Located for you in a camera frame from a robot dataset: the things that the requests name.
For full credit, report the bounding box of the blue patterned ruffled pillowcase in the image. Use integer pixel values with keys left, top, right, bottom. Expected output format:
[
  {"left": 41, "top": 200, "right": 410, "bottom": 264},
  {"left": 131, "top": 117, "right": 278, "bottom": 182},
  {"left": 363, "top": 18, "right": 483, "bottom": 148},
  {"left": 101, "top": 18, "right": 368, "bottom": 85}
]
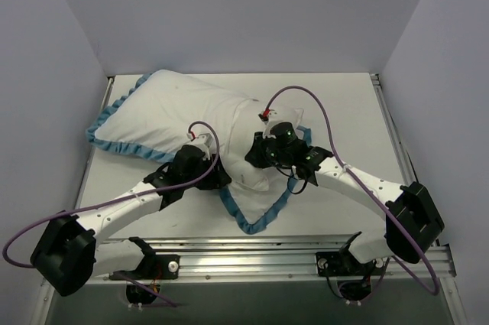
[{"left": 84, "top": 72, "right": 313, "bottom": 236}]

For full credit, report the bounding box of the white pillow insert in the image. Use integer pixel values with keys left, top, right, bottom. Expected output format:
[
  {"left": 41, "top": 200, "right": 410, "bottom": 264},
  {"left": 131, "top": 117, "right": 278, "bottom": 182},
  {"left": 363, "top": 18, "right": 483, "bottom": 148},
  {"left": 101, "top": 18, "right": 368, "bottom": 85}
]
[{"left": 86, "top": 70, "right": 269, "bottom": 192}]

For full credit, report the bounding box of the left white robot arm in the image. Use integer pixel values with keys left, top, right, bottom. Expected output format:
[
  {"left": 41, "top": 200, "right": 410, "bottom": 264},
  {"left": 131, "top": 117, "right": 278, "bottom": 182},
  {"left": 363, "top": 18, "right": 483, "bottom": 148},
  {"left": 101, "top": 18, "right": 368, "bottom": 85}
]
[{"left": 30, "top": 145, "right": 232, "bottom": 296}]

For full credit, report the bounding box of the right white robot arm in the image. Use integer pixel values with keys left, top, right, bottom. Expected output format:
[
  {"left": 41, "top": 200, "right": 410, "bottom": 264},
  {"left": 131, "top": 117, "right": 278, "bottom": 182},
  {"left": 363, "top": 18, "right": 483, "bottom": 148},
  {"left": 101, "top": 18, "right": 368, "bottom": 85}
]
[{"left": 245, "top": 122, "right": 445, "bottom": 274}]

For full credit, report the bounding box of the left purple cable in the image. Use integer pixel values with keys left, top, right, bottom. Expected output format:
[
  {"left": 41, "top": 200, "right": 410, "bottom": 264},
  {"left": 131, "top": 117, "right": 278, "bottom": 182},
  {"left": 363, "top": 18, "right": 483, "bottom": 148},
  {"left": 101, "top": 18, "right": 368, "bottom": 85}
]
[{"left": 2, "top": 121, "right": 221, "bottom": 268}]

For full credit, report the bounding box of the purple cable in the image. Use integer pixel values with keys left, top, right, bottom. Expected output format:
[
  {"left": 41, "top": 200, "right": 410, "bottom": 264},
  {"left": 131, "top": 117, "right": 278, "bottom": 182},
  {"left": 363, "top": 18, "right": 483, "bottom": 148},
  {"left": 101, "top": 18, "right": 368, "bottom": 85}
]
[
  {"left": 2, "top": 121, "right": 221, "bottom": 268},
  {"left": 263, "top": 86, "right": 440, "bottom": 296}
]

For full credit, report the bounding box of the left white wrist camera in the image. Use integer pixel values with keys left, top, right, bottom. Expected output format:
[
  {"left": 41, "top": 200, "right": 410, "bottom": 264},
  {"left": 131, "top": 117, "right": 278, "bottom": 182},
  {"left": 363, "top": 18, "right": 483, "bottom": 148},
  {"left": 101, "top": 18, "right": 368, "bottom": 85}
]
[{"left": 187, "top": 132, "right": 216, "bottom": 160}]

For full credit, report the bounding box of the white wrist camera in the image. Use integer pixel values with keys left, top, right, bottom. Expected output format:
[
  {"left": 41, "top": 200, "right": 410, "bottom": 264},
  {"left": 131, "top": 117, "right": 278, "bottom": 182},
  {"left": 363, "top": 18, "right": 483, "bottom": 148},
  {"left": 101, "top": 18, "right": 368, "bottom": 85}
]
[
  {"left": 258, "top": 109, "right": 284, "bottom": 128},
  {"left": 187, "top": 132, "right": 216, "bottom": 160}
]

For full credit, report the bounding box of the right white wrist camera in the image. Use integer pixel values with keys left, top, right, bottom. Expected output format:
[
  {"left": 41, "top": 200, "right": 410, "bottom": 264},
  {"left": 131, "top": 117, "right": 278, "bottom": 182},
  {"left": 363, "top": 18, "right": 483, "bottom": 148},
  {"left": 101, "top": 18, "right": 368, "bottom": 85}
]
[{"left": 258, "top": 109, "right": 284, "bottom": 128}]

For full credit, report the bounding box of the aluminium front rail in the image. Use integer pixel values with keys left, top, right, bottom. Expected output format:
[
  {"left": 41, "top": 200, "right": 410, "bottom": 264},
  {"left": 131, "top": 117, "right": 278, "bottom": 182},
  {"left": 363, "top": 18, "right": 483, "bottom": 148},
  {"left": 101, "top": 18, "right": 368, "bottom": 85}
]
[{"left": 95, "top": 235, "right": 456, "bottom": 284}]

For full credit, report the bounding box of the aluminium rail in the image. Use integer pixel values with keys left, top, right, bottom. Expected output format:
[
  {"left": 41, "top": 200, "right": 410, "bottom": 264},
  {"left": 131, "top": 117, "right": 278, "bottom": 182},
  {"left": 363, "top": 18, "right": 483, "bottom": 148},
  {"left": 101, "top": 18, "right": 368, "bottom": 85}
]
[
  {"left": 370, "top": 73, "right": 419, "bottom": 184},
  {"left": 95, "top": 235, "right": 456, "bottom": 284},
  {"left": 94, "top": 76, "right": 115, "bottom": 122}
]

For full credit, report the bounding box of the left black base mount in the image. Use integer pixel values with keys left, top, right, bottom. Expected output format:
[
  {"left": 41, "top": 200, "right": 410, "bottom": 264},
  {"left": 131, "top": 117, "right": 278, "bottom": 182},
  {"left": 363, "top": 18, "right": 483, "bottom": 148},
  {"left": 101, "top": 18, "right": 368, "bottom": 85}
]
[{"left": 135, "top": 254, "right": 180, "bottom": 280}]

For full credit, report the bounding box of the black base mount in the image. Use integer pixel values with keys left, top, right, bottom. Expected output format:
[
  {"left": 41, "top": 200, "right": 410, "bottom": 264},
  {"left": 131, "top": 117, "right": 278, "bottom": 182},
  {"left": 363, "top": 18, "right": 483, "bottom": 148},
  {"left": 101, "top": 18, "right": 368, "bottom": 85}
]
[
  {"left": 315, "top": 251, "right": 361, "bottom": 278},
  {"left": 135, "top": 254, "right": 180, "bottom": 280}
]

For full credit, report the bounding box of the left side aluminium rail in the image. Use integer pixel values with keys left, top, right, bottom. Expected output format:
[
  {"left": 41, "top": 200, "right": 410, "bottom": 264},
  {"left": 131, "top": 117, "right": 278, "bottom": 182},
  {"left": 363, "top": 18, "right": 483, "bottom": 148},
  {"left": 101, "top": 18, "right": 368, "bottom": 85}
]
[{"left": 94, "top": 76, "right": 115, "bottom": 122}]

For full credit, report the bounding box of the right side aluminium rail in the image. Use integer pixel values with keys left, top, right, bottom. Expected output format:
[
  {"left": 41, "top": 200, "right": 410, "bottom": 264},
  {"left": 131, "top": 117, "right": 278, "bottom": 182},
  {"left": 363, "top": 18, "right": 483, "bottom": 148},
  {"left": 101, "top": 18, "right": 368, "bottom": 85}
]
[{"left": 370, "top": 73, "right": 419, "bottom": 184}]

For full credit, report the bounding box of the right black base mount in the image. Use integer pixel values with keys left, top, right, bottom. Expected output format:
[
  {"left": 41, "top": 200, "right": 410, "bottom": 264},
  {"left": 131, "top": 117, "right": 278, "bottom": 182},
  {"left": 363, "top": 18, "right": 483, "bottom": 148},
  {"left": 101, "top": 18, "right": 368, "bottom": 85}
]
[{"left": 315, "top": 251, "right": 361, "bottom": 278}]

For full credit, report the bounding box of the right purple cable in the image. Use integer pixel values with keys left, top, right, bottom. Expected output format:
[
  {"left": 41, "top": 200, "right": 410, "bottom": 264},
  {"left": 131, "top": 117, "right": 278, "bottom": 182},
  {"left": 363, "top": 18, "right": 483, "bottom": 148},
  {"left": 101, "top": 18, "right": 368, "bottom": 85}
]
[{"left": 263, "top": 86, "right": 440, "bottom": 296}]

